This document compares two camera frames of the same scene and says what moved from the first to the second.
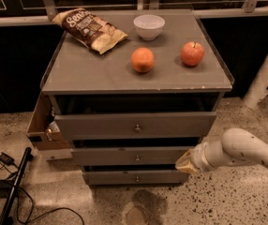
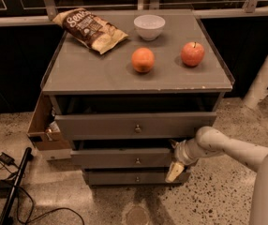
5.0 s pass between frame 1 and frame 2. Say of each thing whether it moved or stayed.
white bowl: stayed
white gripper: moved
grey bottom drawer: stayed
